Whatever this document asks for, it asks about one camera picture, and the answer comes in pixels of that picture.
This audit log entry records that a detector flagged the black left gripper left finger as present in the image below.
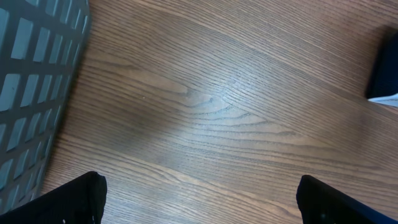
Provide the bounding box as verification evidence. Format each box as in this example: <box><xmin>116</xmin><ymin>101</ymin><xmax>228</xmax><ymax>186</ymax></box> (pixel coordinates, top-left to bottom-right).
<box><xmin>1</xmin><ymin>171</ymin><xmax>107</xmax><ymax>224</ymax></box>

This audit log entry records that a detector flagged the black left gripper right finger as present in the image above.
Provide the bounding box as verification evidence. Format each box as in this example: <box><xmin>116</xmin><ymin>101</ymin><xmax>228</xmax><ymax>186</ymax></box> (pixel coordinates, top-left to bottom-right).
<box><xmin>296</xmin><ymin>175</ymin><xmax>397</xmax><ymax>224</ymax></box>

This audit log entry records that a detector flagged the white barcode scanner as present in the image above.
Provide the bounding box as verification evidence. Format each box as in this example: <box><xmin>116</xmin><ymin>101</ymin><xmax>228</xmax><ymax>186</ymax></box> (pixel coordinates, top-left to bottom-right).
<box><xmin>365</xmin><ymin>32</ymin><xmax>397</xmax><ymax>107</ymax></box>

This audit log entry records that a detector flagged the dark grey plastic mesh basket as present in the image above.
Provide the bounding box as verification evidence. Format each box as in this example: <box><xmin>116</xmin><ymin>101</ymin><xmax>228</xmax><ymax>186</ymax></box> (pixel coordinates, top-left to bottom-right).
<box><xmin>1</xmin><ymin>0</ymin><xmax>91</xmax><ymax>213</ymax></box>

